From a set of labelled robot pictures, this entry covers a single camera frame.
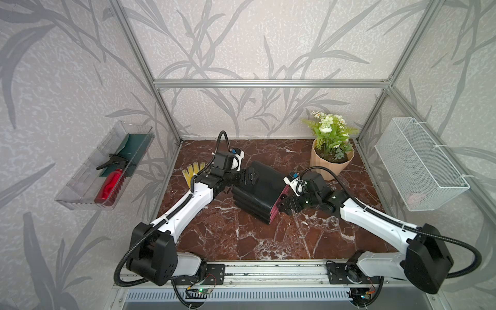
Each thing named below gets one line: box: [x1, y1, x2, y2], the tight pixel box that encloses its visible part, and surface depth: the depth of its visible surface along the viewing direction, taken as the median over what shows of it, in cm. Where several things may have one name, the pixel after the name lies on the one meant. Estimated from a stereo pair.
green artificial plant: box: [301, 111, 360, 160], surface depth 88 cm
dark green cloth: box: [98, 133, 148, 177], surface depth 68 cm
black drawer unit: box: [231, 160, 291, 225], surface depth 82 cm
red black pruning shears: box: [94, 153, 128, 207], surface depth 60 cm
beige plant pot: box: [310, 138, 355, 181], surface depth 96 cm
